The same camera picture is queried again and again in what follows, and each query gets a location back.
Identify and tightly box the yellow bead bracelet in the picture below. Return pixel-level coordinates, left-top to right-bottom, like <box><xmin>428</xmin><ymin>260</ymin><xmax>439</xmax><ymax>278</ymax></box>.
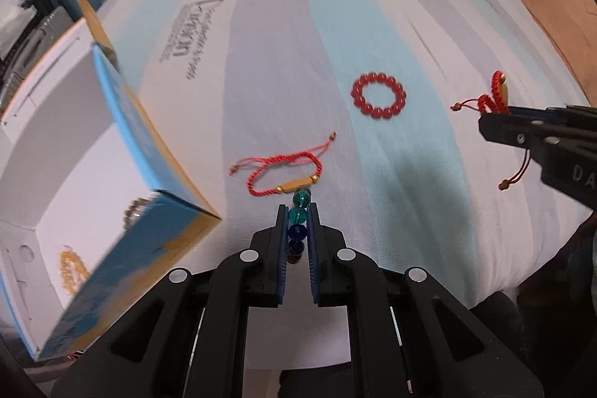
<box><xmin>57</xmin><ymin>250</ymin><xmax>89</xmax><ymax>294</ymax></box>

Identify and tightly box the silver suitcase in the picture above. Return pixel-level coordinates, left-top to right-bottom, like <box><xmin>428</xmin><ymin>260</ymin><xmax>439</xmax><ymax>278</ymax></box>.
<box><xmin>0</xmin><ymin>4</ymin><xmax>71</xmax><ymax>110</ymax></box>

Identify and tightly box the blue yellow cardboard box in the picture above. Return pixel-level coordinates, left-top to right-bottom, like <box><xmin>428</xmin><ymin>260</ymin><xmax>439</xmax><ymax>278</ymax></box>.
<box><xmin>0</xmin><ymin>0</ymin><xmax>222</xmax><ymax>361</ymax></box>

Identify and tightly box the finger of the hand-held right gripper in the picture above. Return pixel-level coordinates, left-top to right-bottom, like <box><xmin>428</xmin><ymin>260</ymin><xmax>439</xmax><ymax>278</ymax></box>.
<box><xmin>479</xmin><ymin>109</ymin><xmax>560</xmax><ymax>166</ymax></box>
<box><xmin>510</xmin><ymin>103</ymin><xmax>597</xmax><ymax>133</ymax></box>

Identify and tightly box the red bead bracelet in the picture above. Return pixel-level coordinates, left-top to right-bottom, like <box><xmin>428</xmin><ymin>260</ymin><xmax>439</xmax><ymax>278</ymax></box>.
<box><xmin>351</xmin><ymin>72</ymin><xmax>407</xmax><ymax>120</ymax></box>

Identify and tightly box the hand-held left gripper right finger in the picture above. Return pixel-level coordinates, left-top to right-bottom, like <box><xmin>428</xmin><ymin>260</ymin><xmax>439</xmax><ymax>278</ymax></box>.
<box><xmin>308</xmin><ymin>202</ymin><xmax>544</xmax><ymax>398</ymax></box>

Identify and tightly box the striped blue grey blanket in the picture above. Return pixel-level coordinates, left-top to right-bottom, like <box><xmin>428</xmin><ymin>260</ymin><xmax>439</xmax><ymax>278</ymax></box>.
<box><xmin>70</xmin><ymin>0</ymin><xmax>597</xmax><ymax>371</ymax></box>

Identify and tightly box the brown wooden bead bracelet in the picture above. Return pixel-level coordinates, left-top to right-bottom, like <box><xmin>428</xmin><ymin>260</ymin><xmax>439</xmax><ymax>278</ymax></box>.
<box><xmin>122</xmin><ymin>197</ymin><xmax>154</xmax><ymax>231</ymax></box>

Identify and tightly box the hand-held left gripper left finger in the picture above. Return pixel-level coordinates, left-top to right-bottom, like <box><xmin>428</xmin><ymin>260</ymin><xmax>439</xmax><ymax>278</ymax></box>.
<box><xmin>51</xmin><ymin>203</ymin><xmax>287</xmax><ymax>398</ymax></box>

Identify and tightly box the person's dark clothing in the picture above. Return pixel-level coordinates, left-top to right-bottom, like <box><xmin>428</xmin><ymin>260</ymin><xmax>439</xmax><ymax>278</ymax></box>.
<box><xmin>466</xmin><ymin>211</ymin><xmax>597</xmax><ymax>398</ymax></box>

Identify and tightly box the multicolour glass bead bracelet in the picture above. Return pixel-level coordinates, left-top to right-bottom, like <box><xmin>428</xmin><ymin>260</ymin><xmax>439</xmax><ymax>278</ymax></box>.
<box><xmin>287</xmin><ymin>187</ymin><xmax>312</xmax><ymax>266</ymax></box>

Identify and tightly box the red cord bracelet gold charm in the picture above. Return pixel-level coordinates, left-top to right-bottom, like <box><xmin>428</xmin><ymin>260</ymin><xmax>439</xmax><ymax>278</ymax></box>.
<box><xmin>450</xmin><ymin>70</ymin><xmax>532</xmax><ymax>191</ymax></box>

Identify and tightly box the red cord bracelet gold tube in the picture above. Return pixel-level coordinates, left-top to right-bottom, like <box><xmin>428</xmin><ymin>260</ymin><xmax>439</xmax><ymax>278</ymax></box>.
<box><xmin>228</xmin><ymin>131</ymin><xmax>337</xmax><ymax>197</ymax></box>

